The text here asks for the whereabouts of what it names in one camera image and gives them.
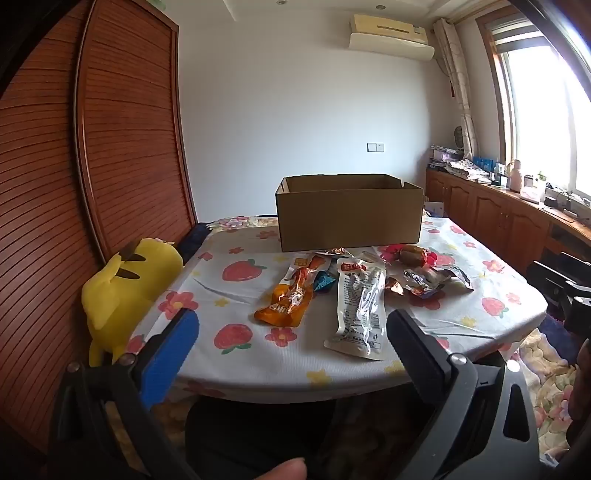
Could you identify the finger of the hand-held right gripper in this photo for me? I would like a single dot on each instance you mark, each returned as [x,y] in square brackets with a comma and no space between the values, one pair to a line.
[576,259]
[549,277]

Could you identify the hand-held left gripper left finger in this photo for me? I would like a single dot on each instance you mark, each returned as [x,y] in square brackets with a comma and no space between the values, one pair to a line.
[171,355]

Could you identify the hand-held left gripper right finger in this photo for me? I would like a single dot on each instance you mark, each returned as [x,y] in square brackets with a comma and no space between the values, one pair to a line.
[415,350]

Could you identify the long white snack packet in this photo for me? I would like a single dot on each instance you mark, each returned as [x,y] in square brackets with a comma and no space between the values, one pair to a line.
[358,309]

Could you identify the orange snack packet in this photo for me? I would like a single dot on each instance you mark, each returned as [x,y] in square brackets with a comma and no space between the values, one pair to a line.
[286,304]

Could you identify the brown cardboard box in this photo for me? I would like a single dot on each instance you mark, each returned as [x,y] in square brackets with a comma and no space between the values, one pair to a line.
[346,217]

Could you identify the person's left hand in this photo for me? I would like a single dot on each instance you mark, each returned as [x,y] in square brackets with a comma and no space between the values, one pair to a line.
[279,470]

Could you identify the small brown snack packet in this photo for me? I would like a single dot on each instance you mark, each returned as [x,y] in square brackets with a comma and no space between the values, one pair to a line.
[395,286]

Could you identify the silver crumpled snack packet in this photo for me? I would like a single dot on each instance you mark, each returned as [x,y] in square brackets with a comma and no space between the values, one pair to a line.
[429,277]

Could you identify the floral blanket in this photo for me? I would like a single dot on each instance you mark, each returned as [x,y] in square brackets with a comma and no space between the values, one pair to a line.
[549,383]

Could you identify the white tissue box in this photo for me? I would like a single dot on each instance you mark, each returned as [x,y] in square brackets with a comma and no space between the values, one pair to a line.
[532,190]

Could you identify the yellow plush toy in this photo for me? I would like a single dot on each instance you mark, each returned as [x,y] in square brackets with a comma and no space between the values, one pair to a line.
[124,286]

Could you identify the wooden cabinet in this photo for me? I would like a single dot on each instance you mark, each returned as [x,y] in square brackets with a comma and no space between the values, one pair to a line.
[489,217]

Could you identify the strawberry print tablecloth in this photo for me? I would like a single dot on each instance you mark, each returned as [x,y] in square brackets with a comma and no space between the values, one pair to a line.
[258,350]

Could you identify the white bottle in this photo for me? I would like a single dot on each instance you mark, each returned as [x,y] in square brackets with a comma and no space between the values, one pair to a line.
[515,177]

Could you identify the small blue snack packet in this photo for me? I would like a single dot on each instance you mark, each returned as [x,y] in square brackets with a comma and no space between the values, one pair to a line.
[325,280]

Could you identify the dark blue cloth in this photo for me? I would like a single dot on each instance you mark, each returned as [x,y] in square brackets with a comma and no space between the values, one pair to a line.
[191,242]

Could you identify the small red snack packet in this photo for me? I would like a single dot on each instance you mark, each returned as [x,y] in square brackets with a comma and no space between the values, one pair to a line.
[337,252]

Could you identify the row of blue packets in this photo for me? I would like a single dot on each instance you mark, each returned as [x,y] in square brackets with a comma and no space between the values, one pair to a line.
[485,163]

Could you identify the white carton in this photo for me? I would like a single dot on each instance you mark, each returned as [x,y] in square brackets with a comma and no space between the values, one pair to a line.
[434,208]

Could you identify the patterned folded cloth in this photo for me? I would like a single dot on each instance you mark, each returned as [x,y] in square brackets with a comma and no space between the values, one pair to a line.
[468,170]

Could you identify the window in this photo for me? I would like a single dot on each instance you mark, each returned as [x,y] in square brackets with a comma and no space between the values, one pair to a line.
[540,115]

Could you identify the stack of boxes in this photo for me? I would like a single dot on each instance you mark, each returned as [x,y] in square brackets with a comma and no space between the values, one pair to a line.
[443,156]

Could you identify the dark oval fan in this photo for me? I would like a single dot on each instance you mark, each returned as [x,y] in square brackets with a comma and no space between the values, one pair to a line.
[459,137]

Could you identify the patterned curtain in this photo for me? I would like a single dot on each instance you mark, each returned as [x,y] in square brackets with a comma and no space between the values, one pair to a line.
[457,83]

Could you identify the wooden louvered wardrobe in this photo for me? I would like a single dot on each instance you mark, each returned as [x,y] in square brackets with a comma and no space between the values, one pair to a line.
[115,138]

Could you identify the white air conditioner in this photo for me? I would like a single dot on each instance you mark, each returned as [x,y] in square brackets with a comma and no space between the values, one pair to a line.
[392,39]

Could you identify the white wall switch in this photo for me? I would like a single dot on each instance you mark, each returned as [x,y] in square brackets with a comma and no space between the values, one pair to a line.
[376,147]

